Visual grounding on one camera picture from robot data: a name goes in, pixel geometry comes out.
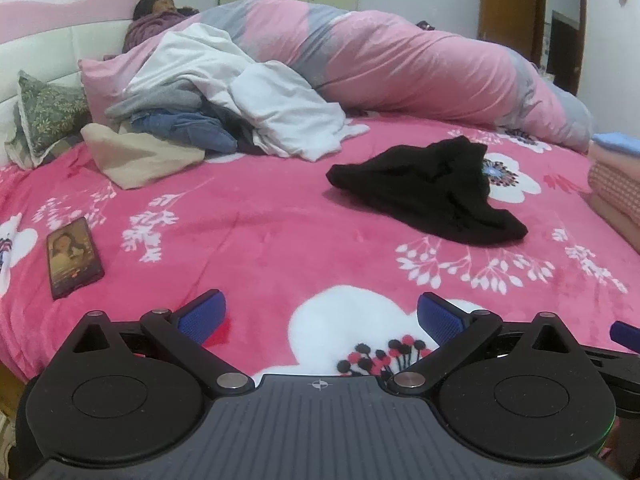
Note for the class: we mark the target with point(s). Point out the wooden door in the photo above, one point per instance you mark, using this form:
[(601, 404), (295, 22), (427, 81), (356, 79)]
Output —
[(505, 5)]

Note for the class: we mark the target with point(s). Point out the tan folded cloth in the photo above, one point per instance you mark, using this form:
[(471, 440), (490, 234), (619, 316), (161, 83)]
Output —
[(617, 217)]

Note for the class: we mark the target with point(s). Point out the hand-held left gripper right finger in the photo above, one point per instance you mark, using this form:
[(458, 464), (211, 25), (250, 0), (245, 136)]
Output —
[(440, 320)]

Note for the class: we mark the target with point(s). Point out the blue jeans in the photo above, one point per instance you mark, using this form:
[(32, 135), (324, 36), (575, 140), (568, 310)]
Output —
[(185, 127)]

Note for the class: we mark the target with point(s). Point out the pink grey duvet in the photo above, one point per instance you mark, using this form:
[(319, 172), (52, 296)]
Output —
[(400, 60)]

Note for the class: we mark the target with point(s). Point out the grey garment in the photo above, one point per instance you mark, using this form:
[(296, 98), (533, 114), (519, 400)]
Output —
[(150, 102)]

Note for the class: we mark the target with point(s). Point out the dark garment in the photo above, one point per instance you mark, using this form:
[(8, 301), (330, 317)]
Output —
[(247, 142)]

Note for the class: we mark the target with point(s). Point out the green patterned pillow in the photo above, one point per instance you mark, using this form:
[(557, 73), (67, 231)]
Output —
[(52, 107)]

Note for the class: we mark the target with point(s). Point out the dark door frame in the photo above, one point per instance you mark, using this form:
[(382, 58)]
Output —
[(582, 35)]

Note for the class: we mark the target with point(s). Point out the white garment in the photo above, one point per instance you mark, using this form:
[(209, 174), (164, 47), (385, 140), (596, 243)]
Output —
[(190, 55), (285, 105)]

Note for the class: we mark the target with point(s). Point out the black shirt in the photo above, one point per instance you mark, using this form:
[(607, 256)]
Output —
[(425, 190)]

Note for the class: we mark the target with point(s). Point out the blue folded cloth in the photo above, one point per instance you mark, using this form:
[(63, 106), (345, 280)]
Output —
[(622, 141)]

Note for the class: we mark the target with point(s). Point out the beige garment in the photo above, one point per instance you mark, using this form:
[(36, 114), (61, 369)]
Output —
[(135, 155)]

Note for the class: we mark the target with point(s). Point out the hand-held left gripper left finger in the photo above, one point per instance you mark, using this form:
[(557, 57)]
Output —
[(202, 317)]

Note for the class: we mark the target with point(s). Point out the smartphone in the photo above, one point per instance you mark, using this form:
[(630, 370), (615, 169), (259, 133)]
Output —
[(74, 257)]

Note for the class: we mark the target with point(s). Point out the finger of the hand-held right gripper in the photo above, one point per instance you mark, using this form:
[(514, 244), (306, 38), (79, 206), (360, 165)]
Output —
[(625, 332)]

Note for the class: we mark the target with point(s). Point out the white pink headboard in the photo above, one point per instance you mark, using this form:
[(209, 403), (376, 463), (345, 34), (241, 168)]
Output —
[(45, 45)]

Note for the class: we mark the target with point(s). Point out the pink floral blanket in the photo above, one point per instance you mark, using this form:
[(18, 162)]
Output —
[(250, 220)]

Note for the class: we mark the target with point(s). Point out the pink pillow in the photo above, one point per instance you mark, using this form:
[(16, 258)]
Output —
[(102, 80)]

